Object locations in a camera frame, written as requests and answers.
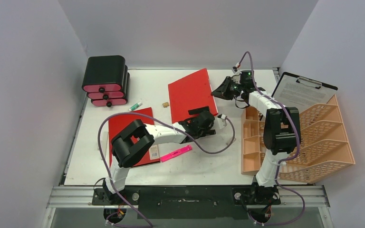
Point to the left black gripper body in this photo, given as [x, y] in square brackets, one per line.
[208, 131]

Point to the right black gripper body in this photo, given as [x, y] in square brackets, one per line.
[228, 89]

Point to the thin red folder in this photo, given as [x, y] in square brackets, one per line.
[191, 92]

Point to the black clipboard with paper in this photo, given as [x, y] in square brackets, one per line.
[297, 91]

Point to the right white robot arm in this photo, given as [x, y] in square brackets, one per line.
[281, 133]

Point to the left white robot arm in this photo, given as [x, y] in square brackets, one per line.
[115, 182]

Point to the pink highlighter marker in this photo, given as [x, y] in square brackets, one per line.
[176, 153]

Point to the thick red binder folder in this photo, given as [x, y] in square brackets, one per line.
[129, 141]

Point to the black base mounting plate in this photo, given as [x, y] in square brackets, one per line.
[188, 202]

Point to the white plastic ruler piece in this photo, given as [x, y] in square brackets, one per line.
[104, 142]

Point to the orange plastic file organizer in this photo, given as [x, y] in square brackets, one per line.
[324, 147]

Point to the black pink drawer unit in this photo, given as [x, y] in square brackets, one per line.
[106, 80]

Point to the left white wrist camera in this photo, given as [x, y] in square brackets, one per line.
[220, 121]

